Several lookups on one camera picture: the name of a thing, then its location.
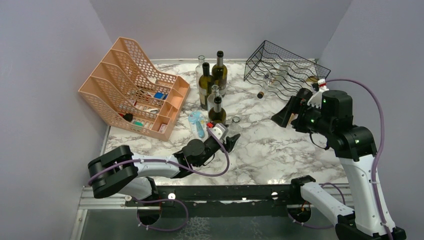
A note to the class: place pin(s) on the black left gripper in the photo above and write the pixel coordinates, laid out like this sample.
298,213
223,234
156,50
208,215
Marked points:
230,142

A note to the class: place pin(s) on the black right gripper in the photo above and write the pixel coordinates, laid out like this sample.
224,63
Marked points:
296,104

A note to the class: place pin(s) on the dark bottle brown cap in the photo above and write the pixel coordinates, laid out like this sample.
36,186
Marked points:
271,80

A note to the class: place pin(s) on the green bottle silver cap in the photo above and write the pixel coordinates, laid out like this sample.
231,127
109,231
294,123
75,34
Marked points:
217,113

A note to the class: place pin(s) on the green bottle black cap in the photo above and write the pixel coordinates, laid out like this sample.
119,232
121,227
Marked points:
205,83

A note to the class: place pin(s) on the green bottle brown label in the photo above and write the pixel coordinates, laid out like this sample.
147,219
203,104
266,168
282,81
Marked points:
220,73

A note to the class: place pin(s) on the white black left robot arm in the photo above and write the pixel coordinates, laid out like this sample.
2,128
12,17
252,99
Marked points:
122,171

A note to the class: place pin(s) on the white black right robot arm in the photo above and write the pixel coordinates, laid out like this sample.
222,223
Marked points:
354,146

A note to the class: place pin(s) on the amber bottle gold cap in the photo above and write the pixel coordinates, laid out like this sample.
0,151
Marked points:
312,81

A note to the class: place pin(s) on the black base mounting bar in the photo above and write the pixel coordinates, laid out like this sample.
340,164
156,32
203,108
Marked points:
214,201

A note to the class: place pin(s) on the peach plastic desk organizer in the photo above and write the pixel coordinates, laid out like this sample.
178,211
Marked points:
128,92

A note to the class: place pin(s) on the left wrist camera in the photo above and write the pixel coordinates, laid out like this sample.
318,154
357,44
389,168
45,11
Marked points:
219,130

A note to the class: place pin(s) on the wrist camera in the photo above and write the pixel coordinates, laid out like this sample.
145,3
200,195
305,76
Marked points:
219,130
319,88

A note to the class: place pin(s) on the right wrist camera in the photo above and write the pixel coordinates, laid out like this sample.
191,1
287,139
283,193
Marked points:
319,88

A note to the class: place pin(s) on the black wire wine rack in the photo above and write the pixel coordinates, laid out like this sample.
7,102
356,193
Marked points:
296,68

